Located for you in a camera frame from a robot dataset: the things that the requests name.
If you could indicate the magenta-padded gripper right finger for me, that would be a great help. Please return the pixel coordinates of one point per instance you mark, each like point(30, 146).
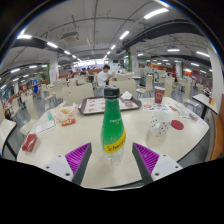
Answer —
point(147, 158)

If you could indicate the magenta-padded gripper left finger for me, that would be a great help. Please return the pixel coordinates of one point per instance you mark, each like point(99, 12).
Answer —
point(77, 158)

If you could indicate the green drink bottle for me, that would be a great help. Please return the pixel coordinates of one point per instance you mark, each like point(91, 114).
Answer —
point(113, 133)

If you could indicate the white polka dot mug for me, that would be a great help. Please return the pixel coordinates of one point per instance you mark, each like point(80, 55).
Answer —
point(160, 124)

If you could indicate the small flat red packet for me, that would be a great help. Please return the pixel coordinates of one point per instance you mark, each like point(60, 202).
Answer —
point(68, 122)

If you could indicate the white framed table card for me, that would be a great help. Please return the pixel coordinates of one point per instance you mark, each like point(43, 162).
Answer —
point(45, 127)

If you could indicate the flat round red coaster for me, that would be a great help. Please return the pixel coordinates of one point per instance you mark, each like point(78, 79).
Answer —
point(177, 125)

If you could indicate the small teal sanitizer bottle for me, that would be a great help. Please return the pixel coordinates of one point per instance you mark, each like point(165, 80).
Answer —
point(50, 116)

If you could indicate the red tissue pack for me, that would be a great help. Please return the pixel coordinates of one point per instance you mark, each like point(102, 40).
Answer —
point(29, 142)

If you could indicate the printed paper flyer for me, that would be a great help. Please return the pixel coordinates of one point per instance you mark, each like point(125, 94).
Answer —
point(153, 107)

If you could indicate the brown tray with paper liner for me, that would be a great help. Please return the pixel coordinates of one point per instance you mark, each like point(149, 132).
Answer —
point(93, 106)

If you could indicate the red paper cup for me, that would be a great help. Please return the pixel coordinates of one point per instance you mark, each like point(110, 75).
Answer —
point(159, 96)

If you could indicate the beige canteen chairs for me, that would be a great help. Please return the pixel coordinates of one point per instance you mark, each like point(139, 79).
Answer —
point(78, 93)

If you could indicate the crumpled white napkin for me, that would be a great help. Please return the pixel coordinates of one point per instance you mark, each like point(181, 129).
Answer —
point(126, 95)

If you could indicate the white rectangular canteen table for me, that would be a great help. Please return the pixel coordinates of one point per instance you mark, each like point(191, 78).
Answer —
point(6, 130)
point(203, 99)

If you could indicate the person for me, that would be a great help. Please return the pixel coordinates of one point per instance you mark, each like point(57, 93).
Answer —
point(102, 78)
point(35, 87)

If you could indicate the ceiling air conditioner unit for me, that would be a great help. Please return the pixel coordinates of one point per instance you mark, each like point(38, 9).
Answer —
point(70, 37)

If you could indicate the ceiling strip lights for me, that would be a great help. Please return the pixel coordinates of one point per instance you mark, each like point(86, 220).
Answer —
point(156, 13)

